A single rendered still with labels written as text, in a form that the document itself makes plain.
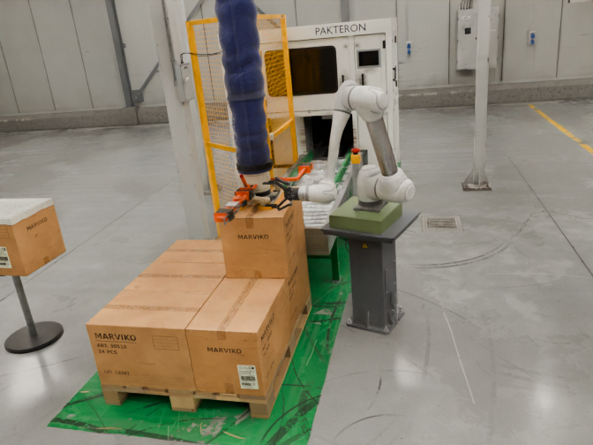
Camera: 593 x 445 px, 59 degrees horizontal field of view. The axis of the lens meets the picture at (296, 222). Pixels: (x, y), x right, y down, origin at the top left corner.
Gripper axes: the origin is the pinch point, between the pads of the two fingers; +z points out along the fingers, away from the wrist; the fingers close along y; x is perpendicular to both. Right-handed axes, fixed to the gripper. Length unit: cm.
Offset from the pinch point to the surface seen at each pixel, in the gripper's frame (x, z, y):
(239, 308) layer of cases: -41, 10, 53
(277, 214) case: -0.1, -5.6, 12.8
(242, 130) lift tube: 15.8, 15.3, -35.2
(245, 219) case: -4.6, 12.8, 13.8
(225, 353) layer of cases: -64, 12, 67
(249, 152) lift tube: 16.2, 12.7, -21.6
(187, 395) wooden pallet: -64, 38, 96
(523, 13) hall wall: 958, -292, -72
